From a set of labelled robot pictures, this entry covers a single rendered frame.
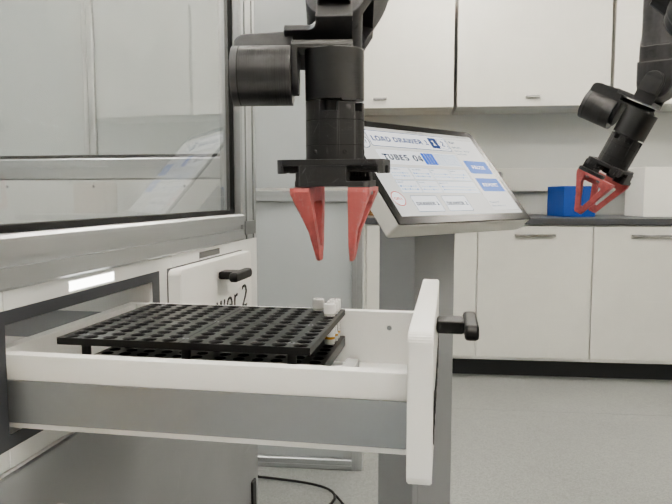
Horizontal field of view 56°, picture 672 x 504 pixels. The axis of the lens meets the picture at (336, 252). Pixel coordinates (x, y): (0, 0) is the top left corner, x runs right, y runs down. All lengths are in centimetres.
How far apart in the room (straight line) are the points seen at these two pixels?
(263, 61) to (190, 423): 33
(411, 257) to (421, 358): 111
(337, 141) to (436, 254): 102
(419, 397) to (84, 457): 37
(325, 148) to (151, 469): 45
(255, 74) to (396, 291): 105
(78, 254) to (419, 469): 38
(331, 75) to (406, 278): 100
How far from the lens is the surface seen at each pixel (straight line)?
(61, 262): 62
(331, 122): 60
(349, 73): 61
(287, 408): 48
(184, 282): 83
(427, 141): 165
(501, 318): 367
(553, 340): 374
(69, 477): 68
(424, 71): 398
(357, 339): 71
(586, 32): 415
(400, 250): 156
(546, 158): 437
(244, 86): 62
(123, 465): 77
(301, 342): 54
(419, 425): 46
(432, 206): 145
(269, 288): 237
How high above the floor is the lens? 102
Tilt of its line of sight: 5 degrees down
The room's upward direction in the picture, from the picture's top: straight up
